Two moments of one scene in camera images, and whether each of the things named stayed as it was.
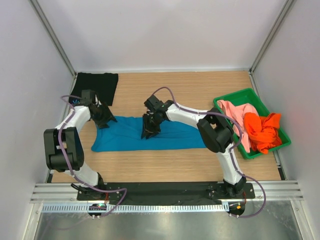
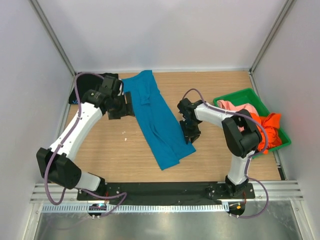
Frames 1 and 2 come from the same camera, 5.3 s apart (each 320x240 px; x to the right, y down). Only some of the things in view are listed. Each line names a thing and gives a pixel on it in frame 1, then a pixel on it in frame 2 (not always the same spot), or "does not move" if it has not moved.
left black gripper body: [103, 114] → [118, 109]
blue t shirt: [125, 134] → [166, 141]
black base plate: [169, 191] does not move
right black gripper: [146, 125] → [187, 134]
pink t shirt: [238, 112] does not move
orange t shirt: [263, 132] does not move
